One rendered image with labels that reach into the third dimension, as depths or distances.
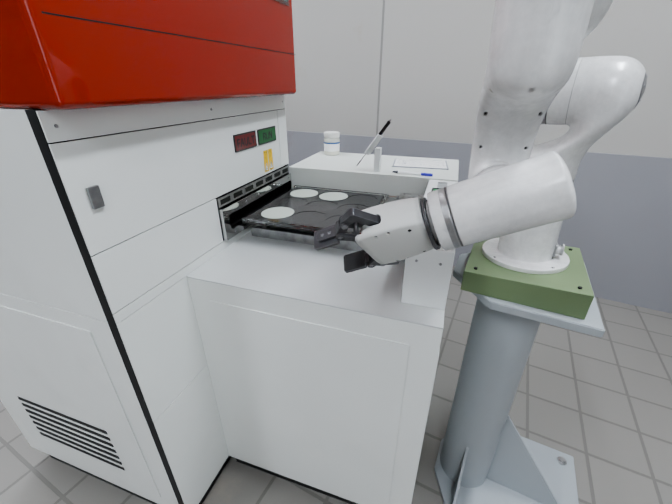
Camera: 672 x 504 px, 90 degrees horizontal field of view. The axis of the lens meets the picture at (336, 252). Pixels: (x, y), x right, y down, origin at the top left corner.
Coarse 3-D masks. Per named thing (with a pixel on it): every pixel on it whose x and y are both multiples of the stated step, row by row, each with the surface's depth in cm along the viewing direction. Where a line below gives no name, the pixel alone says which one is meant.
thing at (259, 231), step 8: (256, 232) 105; (264, 232) 104; (272, 232) 103; (280, 232) 102; (288, 232) 101; (296, 232) 101; (304, 232) 101; (288, 240) 102; (296, 240) 101; (304, 240) 101; (312, 240) 100; (344, 248) 97; (352, 248) 96; (360, 248) 96
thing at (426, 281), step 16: (416, 256) 68; (432, 256) 67; (448, 256) 66; (416, 272) 70; (432, 272) 68; (448, 272) 67; (416, 288) 71; (432, 288) 70; (448, 288) 69; (416, 304) 73; (432, 304) 72
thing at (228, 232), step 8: (288, 176) 128; (272, 184) 117; (280, 184) 122; (288, 184) 131; (256, 192) 108; (264, 192) 112; (240, 200) 100; (248, 200) 104; (272, 200) 122; (224, 208) 93; (232, 208) 96; (240, 208) 100; (224, 216) 94; (224, 224) 94; (240, 224) 102; (248, 224) 106; (224, 232) 95; (232, 232) 98
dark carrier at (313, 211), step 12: (288, 192) 121; (324, 192) 121; (348, 192) 121; (276, 204) 109; (288, 204) 109; (300, 204) 109; (312, 204) 109; (324, 204) 109; (336, 204) 109; (348, 204) 109; (360, 204) 109; (372, 204) 109; (252, 216) 99; (288, 216) 99; (300, 216) 100; (312, 216) 100; (324, 216) 100; (336, 216) 100; (348, 228) 91; (360, 228) 91
